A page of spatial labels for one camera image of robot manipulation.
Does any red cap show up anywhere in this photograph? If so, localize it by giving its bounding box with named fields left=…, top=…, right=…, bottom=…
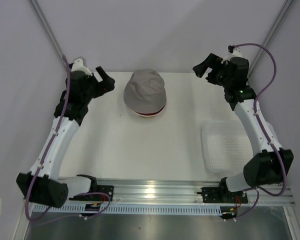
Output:
left=138, top=106, right=166, bottom=118

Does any white slotted cable duct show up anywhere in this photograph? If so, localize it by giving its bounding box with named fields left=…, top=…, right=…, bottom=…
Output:
left=31, top=203, right=237, bottom=215

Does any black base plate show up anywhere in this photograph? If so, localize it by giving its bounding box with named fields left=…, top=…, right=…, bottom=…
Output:
left=197, top=187, right=248, bottom=204
left=70, top=185, right=115, bottom=202

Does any right aluminium frame post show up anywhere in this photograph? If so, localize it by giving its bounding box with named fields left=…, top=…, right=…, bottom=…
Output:
left=248, top=0, right=296, bottom=77

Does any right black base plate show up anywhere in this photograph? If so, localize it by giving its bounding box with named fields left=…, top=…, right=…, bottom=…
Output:
left=197, top=187, right=248, bottom=204

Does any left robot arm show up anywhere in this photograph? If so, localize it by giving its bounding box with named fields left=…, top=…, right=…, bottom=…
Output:
left=16, top=63, right=115, bottom=208

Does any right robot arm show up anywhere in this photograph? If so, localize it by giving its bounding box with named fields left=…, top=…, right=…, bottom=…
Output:
left=192, top=52, right=294, bottom=202

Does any grey bucket hat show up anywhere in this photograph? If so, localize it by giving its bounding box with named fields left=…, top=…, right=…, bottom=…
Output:
left=123, top=68, right=167, bottom=113

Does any white plastic basket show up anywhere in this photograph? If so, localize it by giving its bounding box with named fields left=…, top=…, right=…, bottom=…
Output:
left=201, top=120, right=254, bottom=176

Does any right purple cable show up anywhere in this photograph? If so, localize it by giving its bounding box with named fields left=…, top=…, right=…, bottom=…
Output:
left=223, top=42, right=288, bottom=222

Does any purple cable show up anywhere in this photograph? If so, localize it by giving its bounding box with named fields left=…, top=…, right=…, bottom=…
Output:
left=24, top=54, right=111, bottom=223
left=223, top=42, right=288, bottom=222

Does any aluminium mounting rail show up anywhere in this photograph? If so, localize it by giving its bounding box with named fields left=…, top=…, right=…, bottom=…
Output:
left=96, top=179, right=296, bottom=207

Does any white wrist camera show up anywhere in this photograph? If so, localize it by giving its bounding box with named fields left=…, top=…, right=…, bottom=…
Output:
left=221, top=45, right=243, bottom=64
left=71, top=58, right=93, bottom=76

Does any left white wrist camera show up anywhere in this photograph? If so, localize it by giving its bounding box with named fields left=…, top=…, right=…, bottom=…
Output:
left=71, top=58, right=93, bottom=76

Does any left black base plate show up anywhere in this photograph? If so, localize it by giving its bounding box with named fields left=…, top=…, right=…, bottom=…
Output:
left=70, top=185, right=115, bottom=202

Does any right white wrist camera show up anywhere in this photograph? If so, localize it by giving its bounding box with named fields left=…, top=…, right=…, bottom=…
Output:
left=221, top=45, right=243, bottom=64

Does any left aluminium frame post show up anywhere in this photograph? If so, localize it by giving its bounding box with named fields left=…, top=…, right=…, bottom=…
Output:
left=27, top=0, right=68, bottom=70

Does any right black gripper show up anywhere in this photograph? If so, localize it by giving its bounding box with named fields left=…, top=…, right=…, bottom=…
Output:
left=192, top=53, right=232, bottom=89

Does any aluminium frame post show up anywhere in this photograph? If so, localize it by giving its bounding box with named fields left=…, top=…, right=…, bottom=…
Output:
left=27, top=0, right=68, bottom=70
left=248, top=0, right=296, bottom=77

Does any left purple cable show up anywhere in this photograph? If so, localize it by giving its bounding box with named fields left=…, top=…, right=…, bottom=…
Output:
left=24, top=54, right=111, bottom=223

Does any white bucket hat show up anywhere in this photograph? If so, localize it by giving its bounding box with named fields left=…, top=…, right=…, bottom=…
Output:
left=126, top=105, right=166, bottom=118

